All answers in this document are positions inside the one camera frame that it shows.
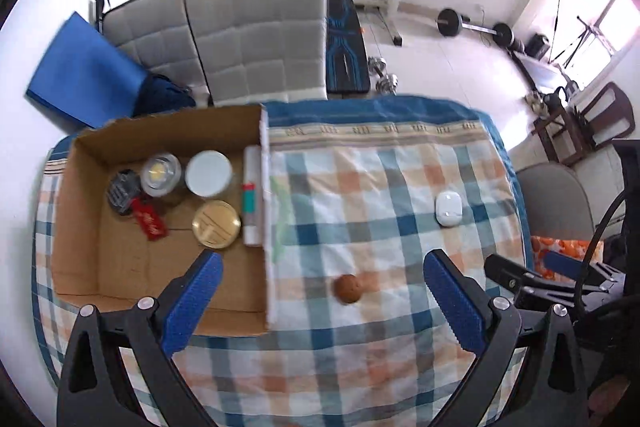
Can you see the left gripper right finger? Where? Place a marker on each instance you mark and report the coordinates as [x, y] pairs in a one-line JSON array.
[[550, 389]]

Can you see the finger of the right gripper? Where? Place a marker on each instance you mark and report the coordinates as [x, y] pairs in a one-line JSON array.
[[515, 279], [562, 268]]

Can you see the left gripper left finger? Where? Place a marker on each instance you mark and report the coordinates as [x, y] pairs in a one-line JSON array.
[[95, 389]]

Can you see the white earbuds case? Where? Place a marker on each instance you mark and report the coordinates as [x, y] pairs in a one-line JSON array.
[[448, 209]]

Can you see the brown walnut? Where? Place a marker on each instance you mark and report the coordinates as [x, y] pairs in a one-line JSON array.
[[347, 289]]

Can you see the red tag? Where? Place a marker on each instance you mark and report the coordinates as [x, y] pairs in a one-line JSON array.
[[148, 219]]

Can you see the black round 'ME tin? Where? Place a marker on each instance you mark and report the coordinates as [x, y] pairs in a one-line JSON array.
[[122, 190]]

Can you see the white spray bottle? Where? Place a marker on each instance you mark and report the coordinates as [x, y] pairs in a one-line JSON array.
[[252, 196]]

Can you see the orange patterned cushion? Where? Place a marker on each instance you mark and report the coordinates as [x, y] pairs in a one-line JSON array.
[[570, 247]]

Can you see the dark wooden chair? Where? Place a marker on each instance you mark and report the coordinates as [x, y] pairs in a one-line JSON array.
[[607, 117]]

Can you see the plaid tablecloth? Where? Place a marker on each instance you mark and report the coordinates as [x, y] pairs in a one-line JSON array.
[[350, 189]]

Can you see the open cardboard box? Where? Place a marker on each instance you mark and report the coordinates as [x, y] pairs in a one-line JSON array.
[[99, 257]]

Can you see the silver round tin gold centre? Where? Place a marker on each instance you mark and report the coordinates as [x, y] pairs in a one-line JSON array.
[[161, 175]]

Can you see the chrome dumbbell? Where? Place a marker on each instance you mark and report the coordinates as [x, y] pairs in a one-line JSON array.
[[385, 83]]

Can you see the white round lidded jar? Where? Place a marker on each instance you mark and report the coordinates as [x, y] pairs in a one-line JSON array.
[[208, 174]]

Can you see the floor barbell with black plates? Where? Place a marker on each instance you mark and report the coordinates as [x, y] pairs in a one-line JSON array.
[[451, 23]]

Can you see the black blue exercise board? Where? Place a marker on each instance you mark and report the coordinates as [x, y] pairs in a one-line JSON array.
[[346, 56]]

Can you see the grey quilted cushion right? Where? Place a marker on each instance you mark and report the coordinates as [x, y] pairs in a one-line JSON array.
[[255, 51]]

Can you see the grey quilted cushion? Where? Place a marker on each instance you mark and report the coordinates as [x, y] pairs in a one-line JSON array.
[[156, 34], [255, 51]]

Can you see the grey quilted cushion left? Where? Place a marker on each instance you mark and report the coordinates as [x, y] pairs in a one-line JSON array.
[[156, 34]]

